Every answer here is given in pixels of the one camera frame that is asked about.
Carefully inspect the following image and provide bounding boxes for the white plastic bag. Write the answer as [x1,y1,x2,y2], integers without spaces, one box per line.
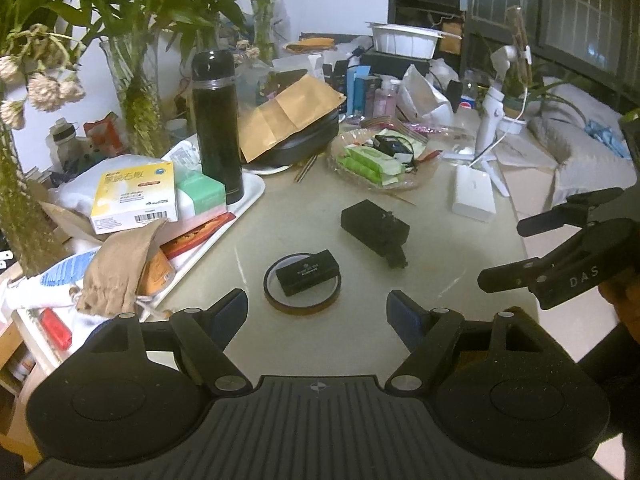
[397,63,461,126]

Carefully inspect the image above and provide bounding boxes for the orange snack bag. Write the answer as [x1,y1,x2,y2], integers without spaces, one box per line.
[139,249,176,297]

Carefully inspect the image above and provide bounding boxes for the dried white flower bunch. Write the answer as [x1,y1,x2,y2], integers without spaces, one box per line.
[0,24,87,130]

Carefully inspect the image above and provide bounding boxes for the blue cloth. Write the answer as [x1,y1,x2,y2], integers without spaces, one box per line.
[584,119,632,159]

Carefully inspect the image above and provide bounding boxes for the small black blue box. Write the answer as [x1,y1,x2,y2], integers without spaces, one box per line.
[373,133,414,164]

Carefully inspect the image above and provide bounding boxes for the white cosmetic box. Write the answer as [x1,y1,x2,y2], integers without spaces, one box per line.
[272,54,326,81]

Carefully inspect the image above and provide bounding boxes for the red flat packet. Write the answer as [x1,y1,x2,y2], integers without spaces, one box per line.
[37,307,74,352]

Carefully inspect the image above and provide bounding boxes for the tall black cosmetic box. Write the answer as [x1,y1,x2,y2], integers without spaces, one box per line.
[332,59,349,97]

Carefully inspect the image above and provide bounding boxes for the white power bank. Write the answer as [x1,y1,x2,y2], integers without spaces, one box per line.
[452,164,497,224]

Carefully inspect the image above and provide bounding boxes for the small black printed box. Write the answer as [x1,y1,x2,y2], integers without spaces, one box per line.
[274,249,339,296]

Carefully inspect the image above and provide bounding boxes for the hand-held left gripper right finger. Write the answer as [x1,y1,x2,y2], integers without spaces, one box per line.
[385,288,546,397]

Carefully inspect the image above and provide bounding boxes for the orange pouch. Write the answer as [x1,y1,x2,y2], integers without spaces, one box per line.
[284,34,337,54]

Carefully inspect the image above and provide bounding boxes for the window with grille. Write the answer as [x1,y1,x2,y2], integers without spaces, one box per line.
[539,0,640,67]

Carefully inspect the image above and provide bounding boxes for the green wet wipe packet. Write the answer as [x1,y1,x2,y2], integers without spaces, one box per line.
[345,145,404,174]
[337,157,387,186]

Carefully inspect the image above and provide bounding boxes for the blue cosmetic box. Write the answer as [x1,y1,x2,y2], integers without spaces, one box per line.
[346,67,371,116]

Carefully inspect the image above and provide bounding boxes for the yellow white medicine box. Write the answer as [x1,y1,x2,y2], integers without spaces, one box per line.
[89,163,180,235]

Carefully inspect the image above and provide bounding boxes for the person's right forearm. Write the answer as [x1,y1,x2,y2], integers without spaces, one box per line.
[575,317,640,480]

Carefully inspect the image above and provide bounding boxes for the red orange packet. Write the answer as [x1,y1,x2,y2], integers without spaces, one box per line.
[83,112,122,157]

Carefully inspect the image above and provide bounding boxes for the white phone gimbal tripod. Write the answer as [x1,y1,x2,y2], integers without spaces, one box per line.
[472,44,534,199]

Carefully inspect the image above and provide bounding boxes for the amber tape roll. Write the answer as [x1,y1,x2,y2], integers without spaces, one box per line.
[263,253,344,316]

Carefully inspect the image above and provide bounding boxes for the white blue printed packet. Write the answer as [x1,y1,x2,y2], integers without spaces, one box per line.
[4,247,102,312]

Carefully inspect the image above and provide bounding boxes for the white plastic bowl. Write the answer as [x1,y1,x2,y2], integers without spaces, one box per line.
[366,22,449,59]

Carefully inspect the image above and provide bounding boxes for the brown paper envelope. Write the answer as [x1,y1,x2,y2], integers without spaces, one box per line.
[238,73,347,164]

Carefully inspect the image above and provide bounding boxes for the pink liquid bottle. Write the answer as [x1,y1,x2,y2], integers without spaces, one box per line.
[373,78,399,119]

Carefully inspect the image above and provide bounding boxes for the wooden chopsticks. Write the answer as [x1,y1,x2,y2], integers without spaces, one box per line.
[294,154,319,182]

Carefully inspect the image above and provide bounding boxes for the white cable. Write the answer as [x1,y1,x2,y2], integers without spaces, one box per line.
[486,62,532,162]

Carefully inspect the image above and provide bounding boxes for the clear plastic drink bottle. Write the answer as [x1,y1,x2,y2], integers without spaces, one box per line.
[458,70,482,114]

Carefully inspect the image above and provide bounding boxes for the clear glass plate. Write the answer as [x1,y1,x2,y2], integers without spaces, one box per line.
[327,129,442,192]

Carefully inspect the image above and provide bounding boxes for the white plastic tray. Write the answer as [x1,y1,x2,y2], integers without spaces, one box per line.
[140,166,266,313]

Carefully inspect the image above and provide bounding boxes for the glass vase with green stems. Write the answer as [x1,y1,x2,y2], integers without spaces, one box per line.
[0,122,67,279]
[249,0,277,67]
[99,36,164,159]

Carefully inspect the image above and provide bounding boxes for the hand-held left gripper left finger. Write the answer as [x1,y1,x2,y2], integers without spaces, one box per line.
[87,288,254,399]

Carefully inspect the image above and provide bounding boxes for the black thermos bottle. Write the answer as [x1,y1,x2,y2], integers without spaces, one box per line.
[192,49,245,206]

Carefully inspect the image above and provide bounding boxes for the person's right hand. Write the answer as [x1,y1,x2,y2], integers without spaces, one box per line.
[597,274,640,327]

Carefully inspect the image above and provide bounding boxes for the brown drawstring bag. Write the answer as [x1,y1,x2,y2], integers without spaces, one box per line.
[74,217,171,317]

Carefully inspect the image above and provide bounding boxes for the grey pillow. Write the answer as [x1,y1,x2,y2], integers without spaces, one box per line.
[527,77,640,197]

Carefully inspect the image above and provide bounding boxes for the green tissue pack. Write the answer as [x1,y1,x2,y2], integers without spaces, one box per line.
[175,175,227,221]

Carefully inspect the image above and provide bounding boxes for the black zipper case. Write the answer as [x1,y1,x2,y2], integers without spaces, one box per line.
[242,109,341,169]

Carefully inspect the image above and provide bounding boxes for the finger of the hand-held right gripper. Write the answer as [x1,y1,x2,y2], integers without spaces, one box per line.
[517,187,626,238]
[477,258,557,295]

